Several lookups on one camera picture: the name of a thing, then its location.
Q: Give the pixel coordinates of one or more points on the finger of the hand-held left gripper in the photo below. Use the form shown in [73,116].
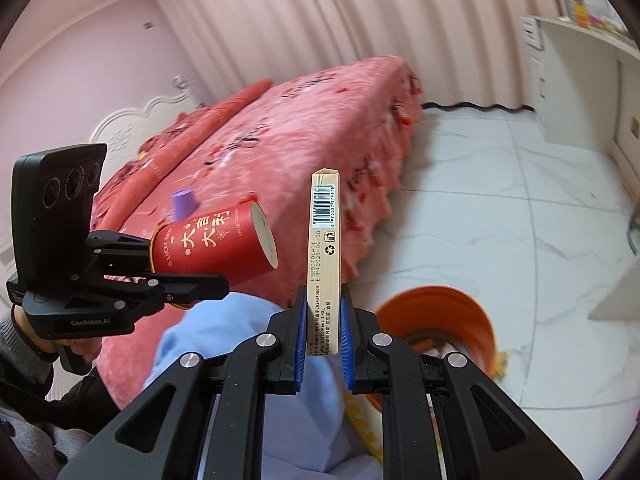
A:
[195,287]
[120,245]

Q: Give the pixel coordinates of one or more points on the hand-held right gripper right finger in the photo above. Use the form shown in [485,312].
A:
[346,342]

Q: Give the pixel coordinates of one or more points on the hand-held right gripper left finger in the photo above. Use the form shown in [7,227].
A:
[300,342]

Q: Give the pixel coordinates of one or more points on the red paper cup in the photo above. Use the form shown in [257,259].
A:
[210,240]

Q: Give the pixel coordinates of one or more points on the slim beige cardboard box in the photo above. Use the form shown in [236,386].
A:
[325,240]

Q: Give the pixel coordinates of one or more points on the orange plastic bucket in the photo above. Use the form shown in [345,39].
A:
[450,320]

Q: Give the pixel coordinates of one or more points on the person's left forearm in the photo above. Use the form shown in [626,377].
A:
[22,355]

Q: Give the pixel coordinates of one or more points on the person's left hand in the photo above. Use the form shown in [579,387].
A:
[82,350]

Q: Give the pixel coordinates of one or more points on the purple paper cup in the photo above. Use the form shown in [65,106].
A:
[184,203]

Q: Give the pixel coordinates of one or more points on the light blue cloth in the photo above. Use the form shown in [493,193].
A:
[300,435]

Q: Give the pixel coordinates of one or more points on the white carved headboard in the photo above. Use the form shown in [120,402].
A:
[140,120]

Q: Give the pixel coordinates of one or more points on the red pillow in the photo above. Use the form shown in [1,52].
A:
[200,130]

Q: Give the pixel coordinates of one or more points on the person's dark clothing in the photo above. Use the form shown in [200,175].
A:
[45,430]

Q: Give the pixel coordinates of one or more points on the bed with pink blanket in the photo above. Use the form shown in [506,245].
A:
[300,125]

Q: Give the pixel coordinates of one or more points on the pink pleated curtain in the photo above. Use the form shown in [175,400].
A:
[350,25]

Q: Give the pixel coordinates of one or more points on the white desk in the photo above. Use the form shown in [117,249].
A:
[585,85]

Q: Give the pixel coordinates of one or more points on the colourful items on desk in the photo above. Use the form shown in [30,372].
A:
[595,15]

